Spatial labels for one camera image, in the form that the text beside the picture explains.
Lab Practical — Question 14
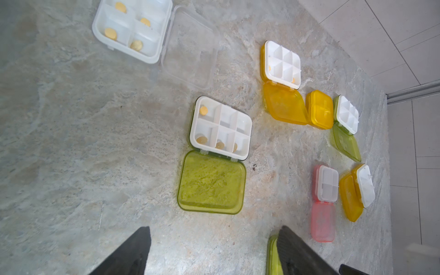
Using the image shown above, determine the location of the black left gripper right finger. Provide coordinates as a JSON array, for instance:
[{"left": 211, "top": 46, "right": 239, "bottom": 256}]
[{"left": 277, "top": 225, "right": 338, "bottom": 275}]

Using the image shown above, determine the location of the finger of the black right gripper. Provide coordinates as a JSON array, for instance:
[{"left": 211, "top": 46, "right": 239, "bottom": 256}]
[{"left": 339, "top": 264, "right": 368, "bottom": 275}]

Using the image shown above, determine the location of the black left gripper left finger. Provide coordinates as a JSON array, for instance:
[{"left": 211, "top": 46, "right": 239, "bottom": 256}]
[{"left": 90, "top": 226, "right": 151, "bottom": 275}]

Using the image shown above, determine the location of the green pillbox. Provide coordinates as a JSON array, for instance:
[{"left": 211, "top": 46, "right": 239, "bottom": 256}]
[
  {"left": 266, "top": 235, "right": 283, "bottom": 275},
  {"left": 330, "top": 95, "right": 362, "bottom": 162},
  {"left": 177, "top": 96, "right": 253, "bottom": 215}
]

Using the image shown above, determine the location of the small yellow pillbox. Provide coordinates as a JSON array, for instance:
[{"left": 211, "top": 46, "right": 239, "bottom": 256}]
[{"left": 306, "top": 90, "right": 334, "bottom": 130}]

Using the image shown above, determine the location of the pink pillbox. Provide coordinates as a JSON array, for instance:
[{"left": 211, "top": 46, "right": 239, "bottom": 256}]
[{"left": 311, "top": 165, "right": 339, "bottom": 243}]

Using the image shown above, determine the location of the yellow pillbox right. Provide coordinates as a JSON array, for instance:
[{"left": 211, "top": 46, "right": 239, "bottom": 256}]
[{"left": 339, "top": 163, "right": 375, "bottom": 222}]

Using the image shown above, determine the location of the yellow six-slot pillbox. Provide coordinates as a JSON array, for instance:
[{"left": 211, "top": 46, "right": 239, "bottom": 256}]
[{"left": 260, "top": 40, "right": 309, "bottom": 125}]

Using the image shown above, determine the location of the clear white pillbox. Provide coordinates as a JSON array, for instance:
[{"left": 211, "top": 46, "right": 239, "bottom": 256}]
[{"left": 92, "top": 1, "right": 221, "bottom": 90}]

